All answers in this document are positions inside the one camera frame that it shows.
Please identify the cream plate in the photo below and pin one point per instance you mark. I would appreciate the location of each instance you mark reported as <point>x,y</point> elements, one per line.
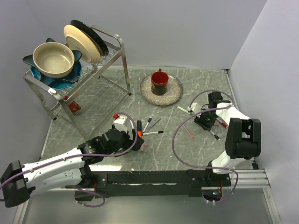
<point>77,40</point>

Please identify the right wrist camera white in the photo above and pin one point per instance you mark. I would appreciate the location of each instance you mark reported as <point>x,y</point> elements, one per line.
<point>194,108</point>

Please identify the blue star-shaped dish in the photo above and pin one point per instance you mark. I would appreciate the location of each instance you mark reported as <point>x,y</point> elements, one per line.
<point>59,83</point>

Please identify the black plate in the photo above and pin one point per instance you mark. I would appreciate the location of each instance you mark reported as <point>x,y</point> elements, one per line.
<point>92,34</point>

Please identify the steel dish rack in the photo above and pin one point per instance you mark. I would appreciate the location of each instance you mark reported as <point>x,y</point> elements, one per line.
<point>83,83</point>

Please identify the beige ceramic bowl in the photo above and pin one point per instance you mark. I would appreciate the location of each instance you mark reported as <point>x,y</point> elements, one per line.
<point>53,59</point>

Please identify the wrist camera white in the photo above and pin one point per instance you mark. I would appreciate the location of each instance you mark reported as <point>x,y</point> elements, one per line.
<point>194,108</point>
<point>120,122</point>

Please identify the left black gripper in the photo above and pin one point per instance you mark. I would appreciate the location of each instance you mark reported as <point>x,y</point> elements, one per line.
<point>129,142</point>

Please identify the purple pen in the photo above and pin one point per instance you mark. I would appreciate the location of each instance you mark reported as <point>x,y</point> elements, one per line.
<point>153,124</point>

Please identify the black red mug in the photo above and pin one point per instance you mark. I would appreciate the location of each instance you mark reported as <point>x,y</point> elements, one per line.
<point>159,82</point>

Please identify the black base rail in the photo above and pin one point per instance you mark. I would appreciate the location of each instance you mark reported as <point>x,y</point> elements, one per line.
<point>152,183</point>

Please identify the white pen pink tip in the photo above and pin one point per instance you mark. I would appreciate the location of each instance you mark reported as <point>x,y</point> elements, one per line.
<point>189,133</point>

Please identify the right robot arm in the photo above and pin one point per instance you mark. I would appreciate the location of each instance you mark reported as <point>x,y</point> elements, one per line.
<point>243,139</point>

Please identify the speckled grey plate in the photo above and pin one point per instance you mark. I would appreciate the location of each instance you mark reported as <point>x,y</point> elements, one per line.
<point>173,93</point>

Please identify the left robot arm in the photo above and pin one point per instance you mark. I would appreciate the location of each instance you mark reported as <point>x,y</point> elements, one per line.
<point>19,182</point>

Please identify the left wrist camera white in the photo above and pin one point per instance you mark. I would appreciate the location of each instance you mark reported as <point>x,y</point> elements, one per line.
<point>120,122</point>

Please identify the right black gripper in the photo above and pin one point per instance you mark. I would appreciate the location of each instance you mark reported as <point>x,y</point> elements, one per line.
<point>206,125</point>

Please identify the red sticker tag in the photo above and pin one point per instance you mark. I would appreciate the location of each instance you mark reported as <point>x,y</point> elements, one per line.
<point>74,107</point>

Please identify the orange cap black highlighter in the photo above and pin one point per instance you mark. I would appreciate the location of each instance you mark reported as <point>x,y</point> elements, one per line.
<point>139,128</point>

